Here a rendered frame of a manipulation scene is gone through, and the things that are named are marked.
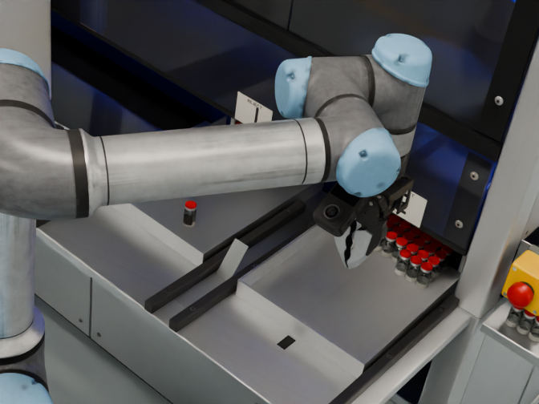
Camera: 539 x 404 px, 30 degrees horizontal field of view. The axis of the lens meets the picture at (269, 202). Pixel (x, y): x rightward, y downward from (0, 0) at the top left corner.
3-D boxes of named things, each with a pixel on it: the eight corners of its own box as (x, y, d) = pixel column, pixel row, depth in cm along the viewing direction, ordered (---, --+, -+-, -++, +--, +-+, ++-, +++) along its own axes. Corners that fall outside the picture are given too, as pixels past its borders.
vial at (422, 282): (419, 279, 177) (425, 260, 174) (430, 285, 176) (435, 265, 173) (412, 284, 176) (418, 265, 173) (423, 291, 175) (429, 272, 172)
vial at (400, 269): (398, 266, 179) (403, 247, 176) (408, 272, 178) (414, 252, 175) (391, 272, 178) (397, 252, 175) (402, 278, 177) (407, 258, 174)
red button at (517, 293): (512, 290, 164) (520, 272, 161) (534, 303, 162) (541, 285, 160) (501, 301, 161) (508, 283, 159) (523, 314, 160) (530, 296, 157)
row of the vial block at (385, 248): (354, 230, 186) (359, 211, 183) (436, 279, 178) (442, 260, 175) (348, 235, 184) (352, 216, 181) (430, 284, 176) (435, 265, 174)
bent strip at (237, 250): (232, 263, 175) (235, 237, 171) (245, 272, 173) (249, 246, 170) (175, 301, 165) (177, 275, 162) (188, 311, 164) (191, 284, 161)
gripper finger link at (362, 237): (383, 263, 148) (396, 215, 143) (360, 281, 145) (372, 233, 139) (366, 252, 150) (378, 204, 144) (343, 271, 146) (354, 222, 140)
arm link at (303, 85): (302, 94, 116) (390, 90, 119) (276, 45, 124) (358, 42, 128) (293, 149, 121) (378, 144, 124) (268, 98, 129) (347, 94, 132)
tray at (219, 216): (224, 130, 206) (225, 115, 204) (322, 189, 194) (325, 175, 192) (99, 197, 184) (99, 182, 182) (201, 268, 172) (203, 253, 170)
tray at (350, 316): (353, 209, 191) (356, 195, 189) (469, 278, 179) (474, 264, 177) (235, 294, 169) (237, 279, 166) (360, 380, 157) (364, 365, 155)
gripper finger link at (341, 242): (366, 252, 150) (378, 204, 144) (343, 271, 146) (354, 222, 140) (350, 242, 151) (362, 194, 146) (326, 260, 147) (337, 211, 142)
